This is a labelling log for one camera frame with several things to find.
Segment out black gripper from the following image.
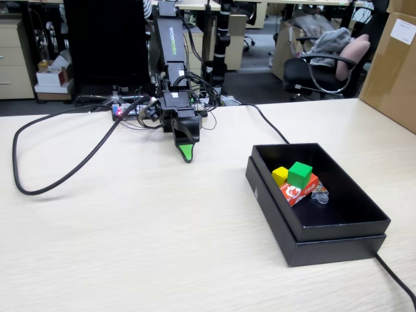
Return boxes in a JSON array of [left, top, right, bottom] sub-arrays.
[[159, 100, 203, 164]]

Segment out yellow wooden cube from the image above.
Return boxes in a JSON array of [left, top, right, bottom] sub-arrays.
[[271, 166, 290, 188]]

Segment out green wooden cube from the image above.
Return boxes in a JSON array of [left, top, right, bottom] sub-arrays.
[[287, 161, 313, 190]]

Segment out red carton box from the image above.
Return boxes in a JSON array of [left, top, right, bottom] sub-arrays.
[[279, 172, 321, 207]]

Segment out black cardboard box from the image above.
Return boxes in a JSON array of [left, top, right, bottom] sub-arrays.
[[252, 142, 391, 243]]

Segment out black open box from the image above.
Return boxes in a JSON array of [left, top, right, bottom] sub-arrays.
[[245, 155, 387, 268]]

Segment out large brown cardboard box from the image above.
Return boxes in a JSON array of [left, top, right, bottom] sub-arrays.
[[359, 0, 416, 135]]

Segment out control board with red light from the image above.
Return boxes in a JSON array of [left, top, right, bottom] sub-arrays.
[[111, 103, 146, 122]]

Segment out beige drawer cabinet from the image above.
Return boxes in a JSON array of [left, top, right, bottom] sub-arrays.
[[181, 25, 204, 71], [224, 14, 248, 72], [0, 19, 35, 100]]

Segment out black pole stand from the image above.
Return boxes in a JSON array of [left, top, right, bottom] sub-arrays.
[[201, 0, 231, 97]]

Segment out black monitor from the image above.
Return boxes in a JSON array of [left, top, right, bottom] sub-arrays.
[[63, 0, 153, 88]]

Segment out black office chair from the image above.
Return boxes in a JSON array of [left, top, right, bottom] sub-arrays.
[[283, 12, 374, 100]]

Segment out beige desk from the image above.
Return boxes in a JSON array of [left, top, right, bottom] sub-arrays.
[[177, 0, 222, 11]]

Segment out colourful pack with clear cap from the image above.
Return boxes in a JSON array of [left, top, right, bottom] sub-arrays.
[[310, 181, 330, 205]]

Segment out white small boxes stack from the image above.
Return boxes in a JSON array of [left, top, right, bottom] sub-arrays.
[[34, 58, 75, 101]]

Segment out grey cloth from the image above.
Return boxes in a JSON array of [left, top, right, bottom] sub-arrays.
[[307, 27, 354, 68]]

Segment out pink cushion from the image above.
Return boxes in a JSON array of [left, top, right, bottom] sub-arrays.
[[335, 34, 371, 81]]

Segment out thick black camera cable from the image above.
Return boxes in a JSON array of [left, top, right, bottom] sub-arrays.
[[11, 94, 153, 196]]

